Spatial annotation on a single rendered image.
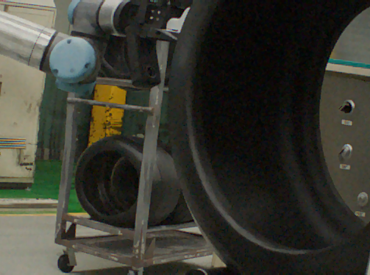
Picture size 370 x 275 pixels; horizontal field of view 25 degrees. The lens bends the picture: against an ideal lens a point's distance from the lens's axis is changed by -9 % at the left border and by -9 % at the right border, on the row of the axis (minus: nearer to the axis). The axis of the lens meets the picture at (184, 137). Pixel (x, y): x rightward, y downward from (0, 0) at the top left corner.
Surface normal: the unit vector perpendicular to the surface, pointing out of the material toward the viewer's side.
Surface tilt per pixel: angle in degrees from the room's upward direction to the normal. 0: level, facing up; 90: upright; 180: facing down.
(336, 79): 90
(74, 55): 90
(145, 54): 65
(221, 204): 37
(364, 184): 90
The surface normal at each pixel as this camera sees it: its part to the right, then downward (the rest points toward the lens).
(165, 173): 0.79, -0.32
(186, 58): -0.82, -0.10
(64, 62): 0.02, 0.06
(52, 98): 0.81, 0.13
